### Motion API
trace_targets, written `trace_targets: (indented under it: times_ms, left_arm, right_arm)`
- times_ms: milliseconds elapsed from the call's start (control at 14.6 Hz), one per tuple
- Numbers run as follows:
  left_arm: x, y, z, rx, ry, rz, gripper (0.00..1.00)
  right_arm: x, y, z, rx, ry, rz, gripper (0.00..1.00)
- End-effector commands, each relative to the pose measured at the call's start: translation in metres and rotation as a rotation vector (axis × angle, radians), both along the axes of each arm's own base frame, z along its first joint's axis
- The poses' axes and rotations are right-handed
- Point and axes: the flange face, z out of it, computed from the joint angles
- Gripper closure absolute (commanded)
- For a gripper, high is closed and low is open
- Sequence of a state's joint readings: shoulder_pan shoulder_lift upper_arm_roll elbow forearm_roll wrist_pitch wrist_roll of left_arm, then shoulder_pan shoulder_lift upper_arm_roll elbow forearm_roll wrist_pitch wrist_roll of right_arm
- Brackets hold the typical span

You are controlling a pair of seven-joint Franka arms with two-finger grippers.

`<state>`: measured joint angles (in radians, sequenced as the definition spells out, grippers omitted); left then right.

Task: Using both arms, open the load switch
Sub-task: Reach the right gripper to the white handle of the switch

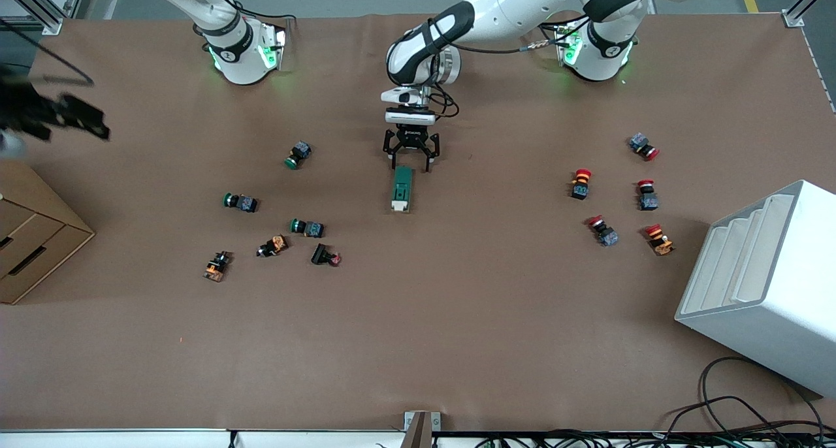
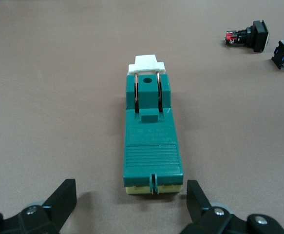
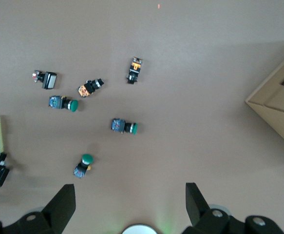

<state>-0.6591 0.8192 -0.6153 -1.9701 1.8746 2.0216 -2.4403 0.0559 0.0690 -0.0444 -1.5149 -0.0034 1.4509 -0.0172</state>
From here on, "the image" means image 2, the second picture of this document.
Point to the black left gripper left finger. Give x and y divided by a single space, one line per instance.
59 207

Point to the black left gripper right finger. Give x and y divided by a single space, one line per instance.
197 207

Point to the brown paper table cover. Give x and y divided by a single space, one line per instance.
59 97

